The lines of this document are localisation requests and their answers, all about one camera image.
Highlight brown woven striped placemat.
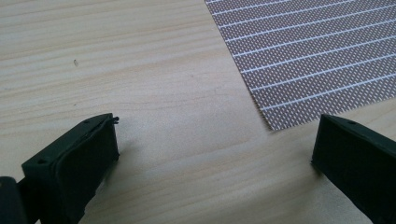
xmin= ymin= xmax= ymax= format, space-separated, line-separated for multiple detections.
xmin=204 ymin=0 xmax=396 ymax=132

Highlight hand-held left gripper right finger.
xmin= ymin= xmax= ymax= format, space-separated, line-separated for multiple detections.
xmin=311 ymin=113 xmax=396 ymax=224

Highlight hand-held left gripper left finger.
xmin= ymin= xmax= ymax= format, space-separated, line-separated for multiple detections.
xmin=21 ymin=112 xmax=120 ymax=224

